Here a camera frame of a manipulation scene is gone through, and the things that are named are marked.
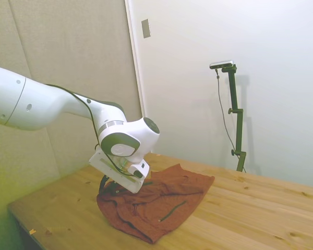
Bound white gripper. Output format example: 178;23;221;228
88;151;145;195

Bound rust orange shorts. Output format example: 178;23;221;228
96;163;215;245

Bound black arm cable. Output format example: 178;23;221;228
45;83;136;176

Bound white door frame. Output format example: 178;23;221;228
124;0;147;118

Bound black camera stand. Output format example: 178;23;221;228
221;64;247;172

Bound grey wall plate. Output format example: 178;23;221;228
141;18;151;39

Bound grey bar camera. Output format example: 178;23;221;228
209;60;235;70

